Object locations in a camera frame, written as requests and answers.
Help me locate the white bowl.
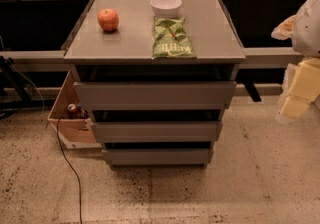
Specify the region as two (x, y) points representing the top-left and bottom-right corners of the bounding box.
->
(150, 0), (182, 18)

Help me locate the grey top drawer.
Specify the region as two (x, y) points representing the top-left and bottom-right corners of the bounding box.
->
(74, 82), (236, 110)

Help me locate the wooden box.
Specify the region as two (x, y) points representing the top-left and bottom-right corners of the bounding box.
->
(48, 72), (100, 149)

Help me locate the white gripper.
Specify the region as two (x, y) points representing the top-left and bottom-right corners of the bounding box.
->
(280, 58), (320, 119)

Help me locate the grey drawer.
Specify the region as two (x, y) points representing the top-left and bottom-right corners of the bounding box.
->
(74, 82), (236, 110)
(102, 149), (213, 165)
(91, 121), (222, 143)

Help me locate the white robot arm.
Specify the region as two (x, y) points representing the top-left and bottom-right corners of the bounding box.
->
(271, 0), (320, 123)

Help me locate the red apple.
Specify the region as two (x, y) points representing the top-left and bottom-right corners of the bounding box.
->
(97, 9), (119, 32)

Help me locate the grey drawer cabinet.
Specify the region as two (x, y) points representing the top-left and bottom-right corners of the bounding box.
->
(63, 0), (247, 170)

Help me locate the red soda can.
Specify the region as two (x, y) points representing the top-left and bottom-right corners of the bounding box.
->
(67, 104), (80, 119)

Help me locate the black floor cable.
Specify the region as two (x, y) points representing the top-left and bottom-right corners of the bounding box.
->
(55, 116), (84, 224)

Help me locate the grey middle drawer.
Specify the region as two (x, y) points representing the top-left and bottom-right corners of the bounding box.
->
(91, 121), (222, 143)

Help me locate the grey bottom drawer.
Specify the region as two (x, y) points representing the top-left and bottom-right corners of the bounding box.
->
(102, 149), (213, 165)

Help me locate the green chip bag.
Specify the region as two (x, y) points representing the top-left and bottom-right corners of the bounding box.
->
(152, 17), (197, 59)

